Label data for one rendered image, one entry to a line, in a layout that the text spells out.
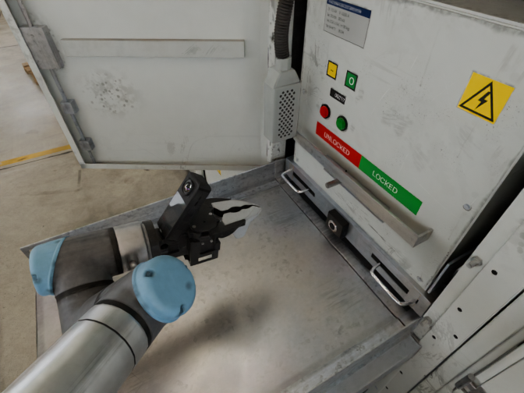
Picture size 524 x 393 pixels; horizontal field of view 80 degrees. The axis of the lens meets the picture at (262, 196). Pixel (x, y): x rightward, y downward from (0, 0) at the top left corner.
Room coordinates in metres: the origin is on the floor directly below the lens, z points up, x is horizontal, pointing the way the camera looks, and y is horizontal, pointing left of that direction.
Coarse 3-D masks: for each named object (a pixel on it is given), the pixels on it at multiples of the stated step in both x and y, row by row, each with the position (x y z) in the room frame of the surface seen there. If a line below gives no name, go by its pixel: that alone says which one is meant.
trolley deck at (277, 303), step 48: (240, 240) 0.51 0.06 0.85; (288, 240) 0.51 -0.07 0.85; (240, 288) 0.37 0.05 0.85; (288, 288) 0.37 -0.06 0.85; (336, 288) 0.37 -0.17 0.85; (48, 336) 0.26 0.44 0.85; (192, 336) 0.26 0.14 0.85; (240, 336) 0.26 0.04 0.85; (288, 336) 0.26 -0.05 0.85; (336, 336) 0.26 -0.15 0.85; (144, 384) 0.17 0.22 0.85; (192, 384) 0.17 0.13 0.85; (240, 384) 0.17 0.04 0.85; (288, 384) 0.17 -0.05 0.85
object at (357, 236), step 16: (288, 160) 0.76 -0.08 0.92; (304, 176) 0.68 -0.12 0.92; (320, 192) 0.61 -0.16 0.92; (320, 208) 0.60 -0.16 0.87; (336, 208) 0.55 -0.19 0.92; (352, 224) 0.50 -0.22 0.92; (352, 240) 0.48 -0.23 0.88; (368, 240) 0.45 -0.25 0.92; (368, 256) 0.44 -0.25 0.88; (384, 256) 0.41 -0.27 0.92; (384, 272) 0.39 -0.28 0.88; (400, 272) 0.36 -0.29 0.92; (400, 288) 0.35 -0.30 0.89; (416, 288) 0.33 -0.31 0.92; (416, 304) 0.31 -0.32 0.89
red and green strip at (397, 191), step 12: (324, 132) 0.65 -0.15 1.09; (336, 144) 0.61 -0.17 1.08; (348, 156) 0.57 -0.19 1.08; (360, 156) 0.54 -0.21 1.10; (360, 168) 0.53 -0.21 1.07; (372, 168) 0.50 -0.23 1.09; (384, 180) 0.47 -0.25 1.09; (396, 192) 0.44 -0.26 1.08; (408, 192) 0.42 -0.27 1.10; (408, 204) 0.42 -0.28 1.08; (420, 204) 0.40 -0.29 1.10
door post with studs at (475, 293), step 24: (504, 216) 0.27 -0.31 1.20; (504, 240) 0.26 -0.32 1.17; (480, 264) 0.26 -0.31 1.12; (504, 264) 0.24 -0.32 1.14; (456, 288) 0.26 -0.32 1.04; (480, 288) 0.24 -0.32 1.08; (504, 288) 0.22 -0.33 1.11; (432, 312) 0.27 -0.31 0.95; (456, 312) 0.24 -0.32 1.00; (480, 312) 0.22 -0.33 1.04; (432, 336) 0.24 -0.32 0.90; (456, 336) 0.22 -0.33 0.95; (432, 360) 0.22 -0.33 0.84; (408, 384) 0.22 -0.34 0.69
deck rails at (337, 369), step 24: (264, 168) 0.74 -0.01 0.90; (216, 192) 0.66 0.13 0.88; (240, 192) 0.69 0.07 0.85; (120, 216) 0.54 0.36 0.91; (144, 216) 0.56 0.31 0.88; (48, 240) 0.46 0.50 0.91; (384, 336) 0.26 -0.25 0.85; (408, 336) 0.26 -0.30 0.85; (336, 360) 0.22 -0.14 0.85; (360, 360) 0.20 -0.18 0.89; (312, 384) 0.17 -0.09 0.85; (336, 384) 0.17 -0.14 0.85
